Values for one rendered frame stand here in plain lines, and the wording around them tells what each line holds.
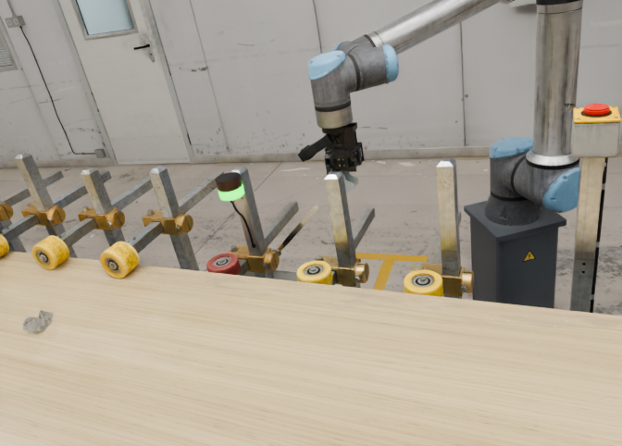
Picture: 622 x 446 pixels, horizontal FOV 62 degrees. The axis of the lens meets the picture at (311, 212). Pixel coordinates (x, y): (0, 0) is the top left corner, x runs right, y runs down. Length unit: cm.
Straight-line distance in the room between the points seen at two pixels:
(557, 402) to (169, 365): 67
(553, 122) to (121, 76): 398
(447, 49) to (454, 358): 304
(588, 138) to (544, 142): 67
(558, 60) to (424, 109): 240
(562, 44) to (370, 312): 92
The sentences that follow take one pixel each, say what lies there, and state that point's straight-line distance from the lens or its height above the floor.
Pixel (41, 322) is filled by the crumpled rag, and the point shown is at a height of 91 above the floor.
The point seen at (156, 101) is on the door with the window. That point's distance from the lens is 483.
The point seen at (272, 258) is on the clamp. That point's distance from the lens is 135.
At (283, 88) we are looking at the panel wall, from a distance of 418.
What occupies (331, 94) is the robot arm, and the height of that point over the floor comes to 124.
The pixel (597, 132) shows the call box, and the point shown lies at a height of 120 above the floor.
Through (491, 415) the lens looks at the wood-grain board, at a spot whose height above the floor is 90.
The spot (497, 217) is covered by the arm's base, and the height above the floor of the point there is 62.
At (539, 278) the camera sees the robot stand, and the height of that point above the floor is 38.
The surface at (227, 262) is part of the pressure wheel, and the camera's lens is 130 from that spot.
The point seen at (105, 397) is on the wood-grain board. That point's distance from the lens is 106.
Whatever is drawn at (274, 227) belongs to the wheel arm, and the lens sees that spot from 150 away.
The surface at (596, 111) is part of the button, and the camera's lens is 101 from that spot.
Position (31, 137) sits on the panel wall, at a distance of 604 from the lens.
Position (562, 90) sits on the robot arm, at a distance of 162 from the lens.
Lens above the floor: 155
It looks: 27 degrees down
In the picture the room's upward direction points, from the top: 11 degrees counter-clockwise
